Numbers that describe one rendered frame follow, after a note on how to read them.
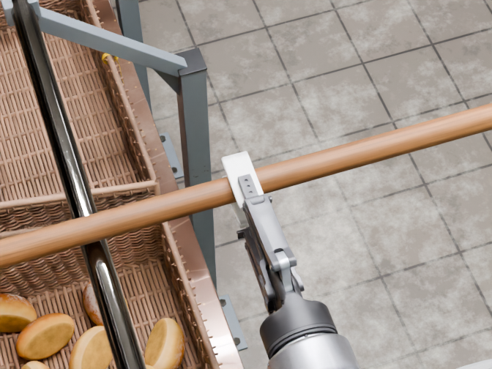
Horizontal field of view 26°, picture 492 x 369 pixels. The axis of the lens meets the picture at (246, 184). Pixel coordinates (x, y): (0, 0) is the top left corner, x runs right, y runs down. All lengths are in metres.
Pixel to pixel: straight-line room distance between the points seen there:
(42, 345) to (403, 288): 1.02
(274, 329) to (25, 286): 0.80
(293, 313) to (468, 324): 1.43
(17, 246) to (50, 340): 0.60
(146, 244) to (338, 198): 0.90
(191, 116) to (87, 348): 0.40
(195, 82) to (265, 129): 1.09
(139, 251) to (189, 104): 0.29
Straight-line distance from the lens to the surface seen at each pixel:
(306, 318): 1.07
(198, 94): 1.64
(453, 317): 2.48
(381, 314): 2.45
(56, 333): 1.74
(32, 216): 1.73
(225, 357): 1.76
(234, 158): 1.18
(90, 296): 1.76
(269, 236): 1.09
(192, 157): 1.77
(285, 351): 1.05
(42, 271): 1.77
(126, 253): 1.79
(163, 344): 1.69
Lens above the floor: 2.20
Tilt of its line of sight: 57 degrees down
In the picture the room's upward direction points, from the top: straight up
